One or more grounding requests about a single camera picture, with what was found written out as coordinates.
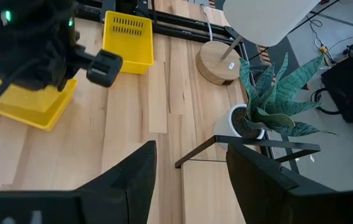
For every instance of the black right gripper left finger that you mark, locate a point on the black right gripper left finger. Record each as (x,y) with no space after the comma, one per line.
(126,186)

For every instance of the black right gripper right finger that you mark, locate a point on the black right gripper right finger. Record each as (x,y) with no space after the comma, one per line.
(257,186)

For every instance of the yellow plastic basket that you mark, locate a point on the yellow plastic basket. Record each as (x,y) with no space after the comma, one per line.
(130,46)
(33,105)

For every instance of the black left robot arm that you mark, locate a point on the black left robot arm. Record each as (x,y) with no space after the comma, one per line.
(24,18)

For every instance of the white plant pot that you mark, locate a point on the white plant pot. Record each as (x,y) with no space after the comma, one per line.
(226,126)

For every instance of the green snake plant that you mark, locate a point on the green snake plant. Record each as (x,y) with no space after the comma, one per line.
(276,99)

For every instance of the round wooden lamp base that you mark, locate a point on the round wooden lamp base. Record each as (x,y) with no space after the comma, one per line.
(213,65)

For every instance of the black box on floor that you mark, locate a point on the black box on floor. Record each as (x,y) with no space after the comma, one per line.
(350,84)

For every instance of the metal lamp pole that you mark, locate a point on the metal lamp pole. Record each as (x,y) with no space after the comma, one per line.
(231,48)

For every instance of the white cylindrical lamp shade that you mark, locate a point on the white cylindrical lamp shade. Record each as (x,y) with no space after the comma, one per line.
(266,18)

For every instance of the black metal shelf frame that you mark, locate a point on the black metal shelf frame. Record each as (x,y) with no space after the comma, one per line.
(257,142)

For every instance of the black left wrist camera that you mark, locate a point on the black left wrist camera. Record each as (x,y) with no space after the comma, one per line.
(105,68)

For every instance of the black table frame rail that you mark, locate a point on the black table frame rail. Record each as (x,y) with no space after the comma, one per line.
(179,26)

